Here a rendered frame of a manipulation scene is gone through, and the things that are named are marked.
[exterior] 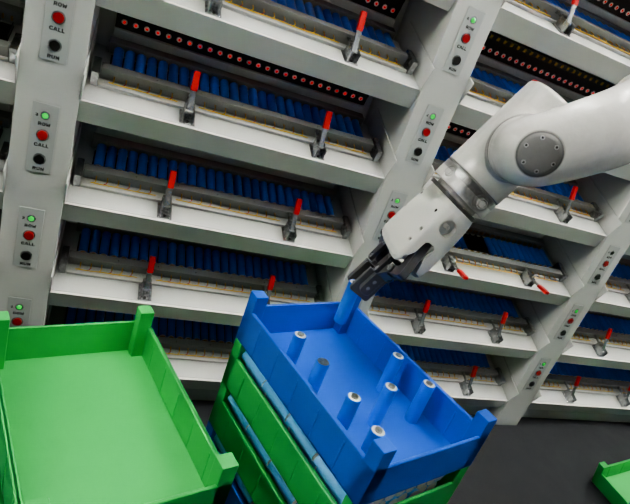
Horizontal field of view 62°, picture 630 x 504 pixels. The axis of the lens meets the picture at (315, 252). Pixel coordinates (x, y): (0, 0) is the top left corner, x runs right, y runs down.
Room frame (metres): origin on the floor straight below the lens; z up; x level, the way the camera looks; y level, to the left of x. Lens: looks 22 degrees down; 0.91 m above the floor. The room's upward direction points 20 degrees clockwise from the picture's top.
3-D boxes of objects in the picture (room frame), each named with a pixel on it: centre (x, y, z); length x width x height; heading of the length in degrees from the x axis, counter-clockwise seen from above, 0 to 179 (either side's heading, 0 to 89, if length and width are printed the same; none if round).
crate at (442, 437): (0.60, -0.11, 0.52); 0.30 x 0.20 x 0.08; 42
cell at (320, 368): (0.56, -0.06, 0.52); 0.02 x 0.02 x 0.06
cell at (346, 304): (0.64, -0.07, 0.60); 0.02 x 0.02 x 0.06
